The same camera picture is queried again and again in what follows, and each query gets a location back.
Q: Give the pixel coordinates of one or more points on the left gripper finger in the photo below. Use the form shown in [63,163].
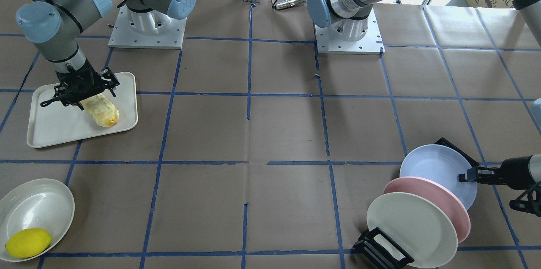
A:
[481,175]

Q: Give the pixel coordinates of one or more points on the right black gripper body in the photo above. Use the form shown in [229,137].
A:
[86,78]

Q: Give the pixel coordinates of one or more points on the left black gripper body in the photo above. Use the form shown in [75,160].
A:
[512,172]

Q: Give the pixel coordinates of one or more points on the yellow bread loaf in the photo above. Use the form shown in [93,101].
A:
[101,110]

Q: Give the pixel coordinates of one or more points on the blue plate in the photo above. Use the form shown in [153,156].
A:
[442,165]

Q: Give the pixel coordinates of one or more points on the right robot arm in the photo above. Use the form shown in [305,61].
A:
[53,26]

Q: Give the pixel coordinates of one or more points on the pink plate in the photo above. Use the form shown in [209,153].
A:
[436,193]

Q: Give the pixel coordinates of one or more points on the cream plate in rack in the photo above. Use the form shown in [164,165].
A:
[417,225]

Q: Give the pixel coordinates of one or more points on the cream round plate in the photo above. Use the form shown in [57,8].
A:
[43,203]

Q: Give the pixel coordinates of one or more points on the white rectangular tray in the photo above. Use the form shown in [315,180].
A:
[56,124]

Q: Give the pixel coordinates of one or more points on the black dish rack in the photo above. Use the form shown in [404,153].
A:
[379,248]

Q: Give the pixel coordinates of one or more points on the yellow lemon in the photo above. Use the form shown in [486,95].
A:
[28,243]

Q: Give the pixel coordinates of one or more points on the silver metal cylinder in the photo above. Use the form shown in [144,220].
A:
[286,4]

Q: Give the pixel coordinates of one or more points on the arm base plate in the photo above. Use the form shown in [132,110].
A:
[150,30]
[350,36]

